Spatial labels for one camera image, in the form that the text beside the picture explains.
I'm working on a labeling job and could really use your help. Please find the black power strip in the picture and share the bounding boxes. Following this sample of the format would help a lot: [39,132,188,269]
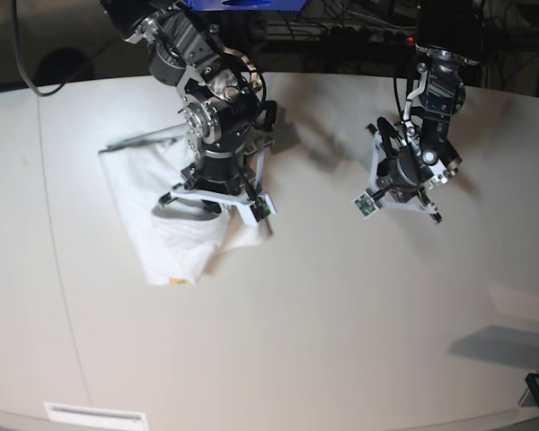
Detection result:
[252,22,416,46]

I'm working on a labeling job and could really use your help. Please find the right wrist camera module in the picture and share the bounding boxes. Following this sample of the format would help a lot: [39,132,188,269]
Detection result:
[251,193,276,224]

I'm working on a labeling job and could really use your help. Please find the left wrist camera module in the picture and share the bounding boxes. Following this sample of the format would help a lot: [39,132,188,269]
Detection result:
[353,190,382,219]

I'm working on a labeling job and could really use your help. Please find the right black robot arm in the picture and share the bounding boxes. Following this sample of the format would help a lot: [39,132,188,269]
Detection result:
[101,1,277,226]

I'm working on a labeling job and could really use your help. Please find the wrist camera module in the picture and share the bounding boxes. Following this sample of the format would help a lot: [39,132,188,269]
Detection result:
[251,193,276,224]
[353,190,382,219]

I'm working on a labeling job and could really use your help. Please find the blue box at top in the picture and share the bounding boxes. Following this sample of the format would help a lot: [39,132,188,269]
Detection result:
[183,0,306,12]

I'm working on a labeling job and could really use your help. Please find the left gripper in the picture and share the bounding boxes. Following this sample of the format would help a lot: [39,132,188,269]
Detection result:
[366,123,443,224]

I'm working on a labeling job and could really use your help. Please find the white printed T-shirt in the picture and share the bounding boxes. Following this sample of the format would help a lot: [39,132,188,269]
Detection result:
[98,125,270,286]

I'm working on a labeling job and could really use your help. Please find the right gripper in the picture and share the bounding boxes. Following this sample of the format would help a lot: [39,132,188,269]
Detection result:
[158,138,274,224]

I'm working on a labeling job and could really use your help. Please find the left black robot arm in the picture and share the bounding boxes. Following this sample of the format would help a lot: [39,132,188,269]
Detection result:
[354,1,485,224]

